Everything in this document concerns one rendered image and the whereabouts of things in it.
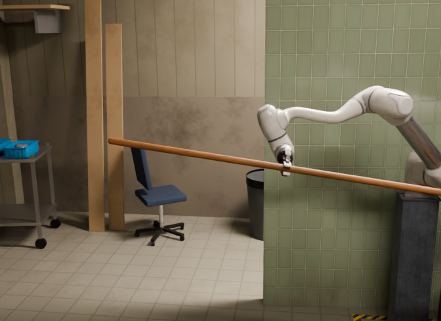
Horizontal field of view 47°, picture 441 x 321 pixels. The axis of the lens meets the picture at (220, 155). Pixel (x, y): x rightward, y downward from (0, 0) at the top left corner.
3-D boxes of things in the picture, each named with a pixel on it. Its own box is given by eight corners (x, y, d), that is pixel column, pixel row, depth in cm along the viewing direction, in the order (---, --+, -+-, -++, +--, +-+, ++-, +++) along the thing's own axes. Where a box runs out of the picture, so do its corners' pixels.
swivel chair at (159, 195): (187, 224, 524) (184, 138, 502) (188, 245, 475) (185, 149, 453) (134, 227, 520) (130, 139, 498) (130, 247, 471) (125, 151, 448)
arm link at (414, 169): (418, 178, 309) (421, 144, 304) (441, 187, 293) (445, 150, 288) (398, 182, 303) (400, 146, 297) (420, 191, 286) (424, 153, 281)
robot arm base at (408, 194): (392, 188, 311) (392, 179, 309) (429, 189, 308) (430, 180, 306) (398, 197, 293) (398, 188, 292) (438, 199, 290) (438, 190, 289)
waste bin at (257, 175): (287, 223, 524) (289, 167, 509) (300, 242, 478) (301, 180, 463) (242, 226, 518) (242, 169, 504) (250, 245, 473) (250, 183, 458)
